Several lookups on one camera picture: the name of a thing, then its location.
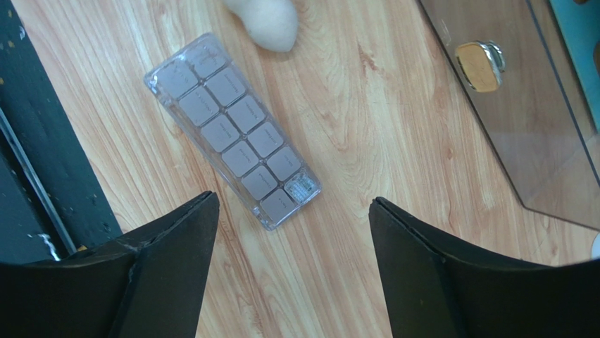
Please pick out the eyeshadow palette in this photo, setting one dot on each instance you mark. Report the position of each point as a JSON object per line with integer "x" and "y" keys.
{"x": 213, "y": 103}

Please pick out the teal drawer cabinet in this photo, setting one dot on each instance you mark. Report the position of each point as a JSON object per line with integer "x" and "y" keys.
{"x": 579, "y": 25}

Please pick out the clear acrylic drawer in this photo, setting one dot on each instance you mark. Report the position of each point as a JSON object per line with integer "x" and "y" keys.
{"x": 515, "y": 68}

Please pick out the gourd-shaped beige makeup sponge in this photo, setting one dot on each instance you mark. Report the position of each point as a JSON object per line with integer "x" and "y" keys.
{"x": 271, "y": 24}

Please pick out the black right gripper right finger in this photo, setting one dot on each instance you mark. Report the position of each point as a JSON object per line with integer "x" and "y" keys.
{"x": 438, "y": 285}

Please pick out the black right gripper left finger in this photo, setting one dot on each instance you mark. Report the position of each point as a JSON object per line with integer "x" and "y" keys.
{"x": 148, "y": 282}

